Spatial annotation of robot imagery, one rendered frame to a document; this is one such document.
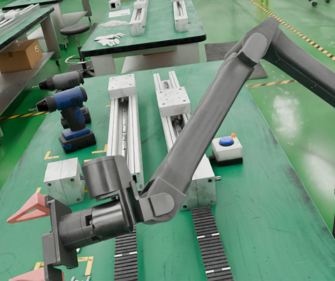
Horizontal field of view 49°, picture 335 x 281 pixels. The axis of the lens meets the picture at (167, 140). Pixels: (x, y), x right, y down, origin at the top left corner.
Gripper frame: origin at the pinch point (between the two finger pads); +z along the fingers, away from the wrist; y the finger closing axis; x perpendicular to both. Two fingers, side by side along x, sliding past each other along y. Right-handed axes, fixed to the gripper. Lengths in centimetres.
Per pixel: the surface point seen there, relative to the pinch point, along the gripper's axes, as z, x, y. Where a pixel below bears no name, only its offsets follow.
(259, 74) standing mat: -119, 275, -195
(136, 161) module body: -15.4, 38.8, -27.2
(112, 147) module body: -8, 44, -37
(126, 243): -11.1, 28.2, -2.7
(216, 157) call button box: -38, 49, -25
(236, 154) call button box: -44, 49, -24
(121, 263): -10.0, 24.7, 2.2
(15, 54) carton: 138, 248, -310
